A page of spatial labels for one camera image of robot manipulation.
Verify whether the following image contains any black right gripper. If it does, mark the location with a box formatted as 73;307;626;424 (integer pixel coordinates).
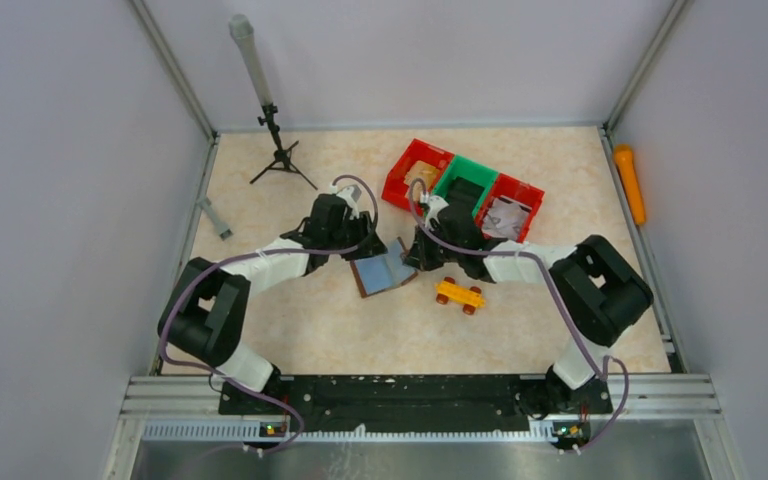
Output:
406;221;466;272

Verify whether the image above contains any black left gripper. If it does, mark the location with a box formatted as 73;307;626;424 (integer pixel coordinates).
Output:
327;210;387;261

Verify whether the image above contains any brown leather card holder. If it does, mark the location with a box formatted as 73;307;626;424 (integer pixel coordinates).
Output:
350;237;418;298

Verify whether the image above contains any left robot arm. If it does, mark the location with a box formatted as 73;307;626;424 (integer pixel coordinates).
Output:
157;185;387;414

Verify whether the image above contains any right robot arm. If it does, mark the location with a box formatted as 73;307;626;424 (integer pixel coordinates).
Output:
403;204;654;412

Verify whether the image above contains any red bin with gold cards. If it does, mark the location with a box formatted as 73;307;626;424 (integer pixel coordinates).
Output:
381;138;454;211

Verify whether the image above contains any black VIP card lower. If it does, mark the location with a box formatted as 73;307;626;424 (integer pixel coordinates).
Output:
446;177;484;212

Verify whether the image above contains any gold cards stack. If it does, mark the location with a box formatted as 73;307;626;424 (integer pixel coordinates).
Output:
404;161;441;191

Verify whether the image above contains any red bin with silver cards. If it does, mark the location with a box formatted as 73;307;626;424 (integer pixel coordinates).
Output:
475;173;545;242

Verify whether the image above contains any yellow toy brick car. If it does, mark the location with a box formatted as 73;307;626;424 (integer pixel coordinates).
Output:
435;277;486;315

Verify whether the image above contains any green plastic bin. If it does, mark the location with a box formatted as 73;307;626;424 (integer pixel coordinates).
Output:
431;155;499;218

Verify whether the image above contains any orange flashlight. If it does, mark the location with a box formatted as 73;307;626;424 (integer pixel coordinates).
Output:
613;144;647;226

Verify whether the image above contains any grey light on tripod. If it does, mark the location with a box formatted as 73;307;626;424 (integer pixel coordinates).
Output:
228;14;317;190

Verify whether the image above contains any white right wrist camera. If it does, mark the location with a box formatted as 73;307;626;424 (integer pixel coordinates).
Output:
420;193;449;229

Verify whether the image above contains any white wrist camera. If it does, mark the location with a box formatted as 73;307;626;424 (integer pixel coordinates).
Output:
420;193;449;229
331;184;362;220

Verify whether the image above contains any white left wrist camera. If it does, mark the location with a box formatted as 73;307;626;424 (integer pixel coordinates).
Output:
331;184;362;220

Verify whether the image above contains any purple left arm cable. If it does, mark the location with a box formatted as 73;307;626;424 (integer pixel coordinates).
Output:
157;174;380;457

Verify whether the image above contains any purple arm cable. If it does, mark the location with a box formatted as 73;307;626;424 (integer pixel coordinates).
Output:
157;174;380;457
407;177;632;454

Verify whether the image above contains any grey metal bracket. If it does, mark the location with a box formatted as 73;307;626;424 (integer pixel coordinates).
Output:
196;196;233;240

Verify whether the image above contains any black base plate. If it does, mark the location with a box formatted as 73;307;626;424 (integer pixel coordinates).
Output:
218;374;614;433

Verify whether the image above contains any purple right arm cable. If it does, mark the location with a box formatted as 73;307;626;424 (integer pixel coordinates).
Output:
407;177;632;454

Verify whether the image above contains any aluminium front rail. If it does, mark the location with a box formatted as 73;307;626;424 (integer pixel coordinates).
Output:
120;374;722;445

